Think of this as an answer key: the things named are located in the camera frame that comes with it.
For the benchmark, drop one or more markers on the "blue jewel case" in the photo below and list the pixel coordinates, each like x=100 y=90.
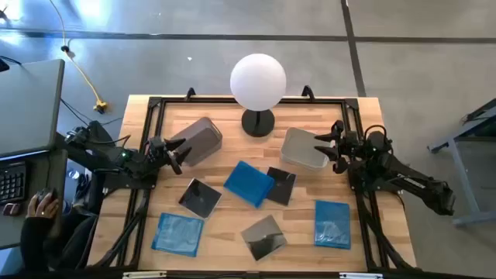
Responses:
x=248 y=184
x=332 y=224
x=177 y=234

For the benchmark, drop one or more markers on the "silver metal bracket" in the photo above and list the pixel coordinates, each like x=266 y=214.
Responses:
x=145 y=274
x=360 y=276

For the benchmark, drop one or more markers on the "black computer mouse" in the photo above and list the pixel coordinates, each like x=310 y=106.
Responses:
x=46 y=190

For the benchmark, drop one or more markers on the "grey desk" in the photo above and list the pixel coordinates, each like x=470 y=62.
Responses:
x=15 y=228

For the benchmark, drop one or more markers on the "black jewel case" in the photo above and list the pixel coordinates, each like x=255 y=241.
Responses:
x=199 y=197
x=263 y=237
x=282 y=186

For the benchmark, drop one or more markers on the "black keyboard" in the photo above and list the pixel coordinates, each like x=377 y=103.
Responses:
x=11 y=182

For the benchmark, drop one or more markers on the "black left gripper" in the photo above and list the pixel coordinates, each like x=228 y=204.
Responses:
x=159 y=153

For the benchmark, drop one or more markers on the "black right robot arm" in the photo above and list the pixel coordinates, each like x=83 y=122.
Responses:
x=407 y=174

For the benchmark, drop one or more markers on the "small dark red object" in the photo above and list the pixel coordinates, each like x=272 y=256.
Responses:
x=11 y=209

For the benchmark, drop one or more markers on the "person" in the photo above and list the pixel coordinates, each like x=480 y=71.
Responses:
x=42 y=244

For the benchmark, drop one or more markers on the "black frame clamp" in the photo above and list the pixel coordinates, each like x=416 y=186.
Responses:
x=190 y=93
x=308 y=93

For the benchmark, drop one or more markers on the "black aluminium table frame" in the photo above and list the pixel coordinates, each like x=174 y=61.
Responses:
x=193 y=100

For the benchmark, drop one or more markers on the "grey metal table frame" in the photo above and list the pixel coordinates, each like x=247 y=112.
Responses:
x=461 y=174

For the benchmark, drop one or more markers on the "white globe table lamp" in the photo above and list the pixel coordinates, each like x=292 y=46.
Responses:
x=257 y=81

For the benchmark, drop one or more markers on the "grey raised desk shelf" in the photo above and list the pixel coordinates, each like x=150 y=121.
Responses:
x=29 y=104

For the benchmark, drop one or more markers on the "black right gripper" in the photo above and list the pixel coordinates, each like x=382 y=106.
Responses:
x=352 y=146

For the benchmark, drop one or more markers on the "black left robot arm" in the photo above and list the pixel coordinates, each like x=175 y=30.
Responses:
x=116 y=157

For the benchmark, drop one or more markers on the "person's hand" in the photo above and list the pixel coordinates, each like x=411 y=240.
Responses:
x=42 y=207

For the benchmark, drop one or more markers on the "grey plastic bin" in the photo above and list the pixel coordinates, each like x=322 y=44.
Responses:
x=300 y=149
x=201 y=141

